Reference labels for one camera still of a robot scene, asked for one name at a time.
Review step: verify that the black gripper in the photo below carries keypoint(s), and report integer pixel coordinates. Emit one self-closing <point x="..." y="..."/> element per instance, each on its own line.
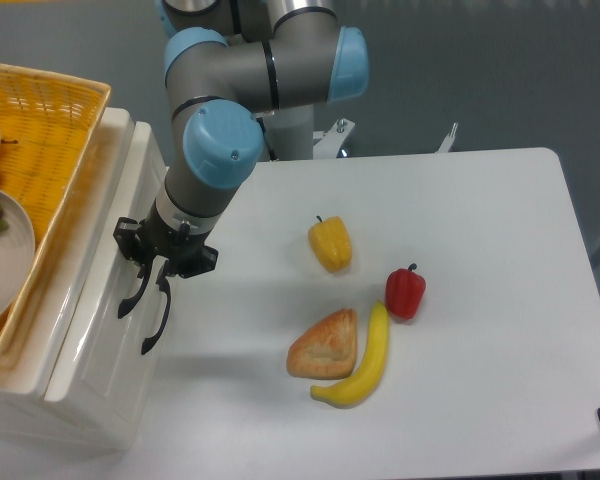
<point x="186" y="253"/>

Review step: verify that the black top drawer handle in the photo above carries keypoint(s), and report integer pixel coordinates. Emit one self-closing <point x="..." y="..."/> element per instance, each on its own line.
<point x="128" y="304"/>

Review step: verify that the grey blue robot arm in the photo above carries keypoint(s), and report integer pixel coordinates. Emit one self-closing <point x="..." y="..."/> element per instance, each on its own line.
<point x="227" y="62"/>

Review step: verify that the white drawer cabinet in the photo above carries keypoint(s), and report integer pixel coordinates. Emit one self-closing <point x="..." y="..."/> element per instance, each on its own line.
<point x="27" y="365"/>

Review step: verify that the grey plate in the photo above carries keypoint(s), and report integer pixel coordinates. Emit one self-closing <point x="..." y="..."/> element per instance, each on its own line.
<point x="17" y="250"/>

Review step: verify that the yellow bell pepper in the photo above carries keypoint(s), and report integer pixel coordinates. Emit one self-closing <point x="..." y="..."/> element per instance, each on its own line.
<point x="330" y="242"/>

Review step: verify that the yellow woven basket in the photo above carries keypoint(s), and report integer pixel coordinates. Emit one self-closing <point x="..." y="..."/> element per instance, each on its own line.
<point x="53" y="117"/>

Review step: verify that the triangular bread pastry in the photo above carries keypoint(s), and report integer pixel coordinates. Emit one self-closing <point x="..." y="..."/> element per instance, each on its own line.
<point x="327" y="350"/>

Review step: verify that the yellow banana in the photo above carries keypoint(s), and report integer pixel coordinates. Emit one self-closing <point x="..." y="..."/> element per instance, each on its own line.
<point x="365" y="379"/>

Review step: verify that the red bell pepper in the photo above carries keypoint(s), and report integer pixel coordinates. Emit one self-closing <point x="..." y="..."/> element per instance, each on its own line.
<point x="404" y="290"/>

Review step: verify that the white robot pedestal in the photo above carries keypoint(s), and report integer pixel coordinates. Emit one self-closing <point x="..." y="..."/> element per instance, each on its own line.
<point x="288" y="133"/>

